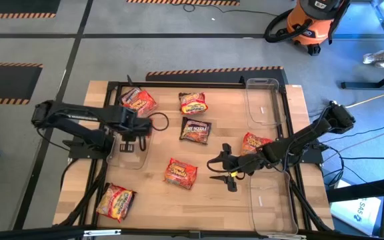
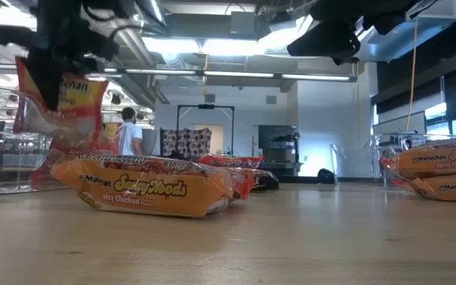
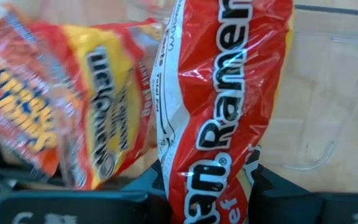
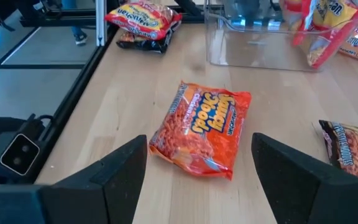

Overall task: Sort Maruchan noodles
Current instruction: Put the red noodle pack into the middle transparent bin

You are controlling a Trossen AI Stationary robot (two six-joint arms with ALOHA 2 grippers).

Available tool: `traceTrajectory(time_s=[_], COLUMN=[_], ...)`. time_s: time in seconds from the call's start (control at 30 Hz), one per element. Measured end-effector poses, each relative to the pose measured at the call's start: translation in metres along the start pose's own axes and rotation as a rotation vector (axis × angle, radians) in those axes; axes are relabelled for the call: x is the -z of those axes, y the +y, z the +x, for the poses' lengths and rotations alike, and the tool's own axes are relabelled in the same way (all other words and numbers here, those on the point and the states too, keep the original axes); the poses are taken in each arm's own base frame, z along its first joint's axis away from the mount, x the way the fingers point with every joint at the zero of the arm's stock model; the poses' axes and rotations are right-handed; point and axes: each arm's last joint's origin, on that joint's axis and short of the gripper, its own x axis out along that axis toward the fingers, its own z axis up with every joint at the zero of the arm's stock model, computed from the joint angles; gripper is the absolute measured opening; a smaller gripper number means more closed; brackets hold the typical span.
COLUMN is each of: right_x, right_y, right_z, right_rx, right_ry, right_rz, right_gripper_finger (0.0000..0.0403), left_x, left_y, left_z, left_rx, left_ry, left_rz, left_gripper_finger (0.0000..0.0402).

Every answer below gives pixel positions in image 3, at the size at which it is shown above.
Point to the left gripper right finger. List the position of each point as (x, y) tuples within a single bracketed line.
[(291, 205)]

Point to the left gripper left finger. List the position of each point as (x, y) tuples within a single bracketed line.
[(73, 208)]

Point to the red beef ramen packet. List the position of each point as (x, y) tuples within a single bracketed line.
[(228, 93), (110, 93)]

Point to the orange Saucy Noods packet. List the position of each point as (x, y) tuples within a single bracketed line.
[(20, 93)]

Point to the black table frame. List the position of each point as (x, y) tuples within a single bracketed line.
[(337, 11)]

